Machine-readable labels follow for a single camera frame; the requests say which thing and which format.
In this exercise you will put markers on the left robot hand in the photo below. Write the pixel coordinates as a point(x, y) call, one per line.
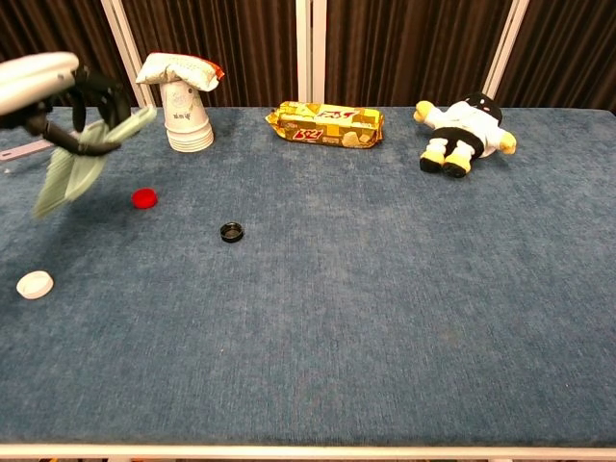
point(33, 77)

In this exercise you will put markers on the white snack bag orange end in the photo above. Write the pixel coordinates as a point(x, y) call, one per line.
point(175, 69)

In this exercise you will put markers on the red bottle cap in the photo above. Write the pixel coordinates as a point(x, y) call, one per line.
point(144, 198)

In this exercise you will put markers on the white bottle cap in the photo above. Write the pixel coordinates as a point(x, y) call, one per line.
point(34, 285)

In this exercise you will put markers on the black bottle cap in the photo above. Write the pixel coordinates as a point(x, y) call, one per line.
point(232, 233)

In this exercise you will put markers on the yellow biscuit package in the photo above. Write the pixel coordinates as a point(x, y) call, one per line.
point(332, 126)

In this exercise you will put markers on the dark pleated curtain panel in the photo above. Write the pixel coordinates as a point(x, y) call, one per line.
point(53, 24)
point(250, 38)
point(409, 48)
point(568, 53)

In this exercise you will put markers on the lilac brush with black bristles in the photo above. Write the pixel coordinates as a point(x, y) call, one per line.
point(19, 152)

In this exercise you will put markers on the stack of white paper cups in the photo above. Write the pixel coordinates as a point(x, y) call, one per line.
point(187, 127)

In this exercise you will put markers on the blue fabric table cover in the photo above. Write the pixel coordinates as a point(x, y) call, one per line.
point(337, 313)

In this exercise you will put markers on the black and white plush doll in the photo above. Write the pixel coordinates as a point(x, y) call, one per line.
point(469, 126)

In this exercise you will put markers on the white partition frame post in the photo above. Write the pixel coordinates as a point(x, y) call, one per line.
point(310, 48)
point(505, 48)
point(126, 48)

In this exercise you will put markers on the white table frame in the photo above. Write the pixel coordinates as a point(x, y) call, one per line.
point(308, 452)

